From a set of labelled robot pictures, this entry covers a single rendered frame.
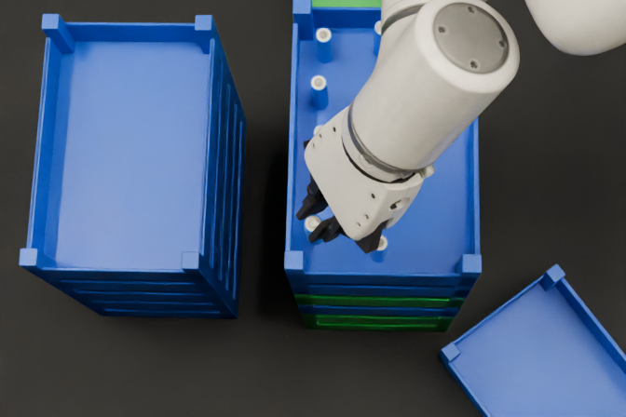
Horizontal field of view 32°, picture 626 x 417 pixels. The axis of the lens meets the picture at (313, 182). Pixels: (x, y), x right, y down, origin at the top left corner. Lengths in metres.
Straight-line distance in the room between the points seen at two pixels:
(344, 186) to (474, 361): 0.68
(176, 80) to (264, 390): 0.48
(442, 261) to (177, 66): 0.41
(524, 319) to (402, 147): 0.79
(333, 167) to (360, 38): 0.34
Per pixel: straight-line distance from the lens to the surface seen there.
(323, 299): 1.32
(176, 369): 1.62
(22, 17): 1.81
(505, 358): 1.61
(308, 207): 1.05
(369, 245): 1.00
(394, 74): 0.82
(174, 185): 1.33
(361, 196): 0.95
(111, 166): 1.35
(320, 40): 1.21
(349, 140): 0.90
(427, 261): 1.21
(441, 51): 0.79
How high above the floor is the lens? 1.59
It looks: 75 degrees down
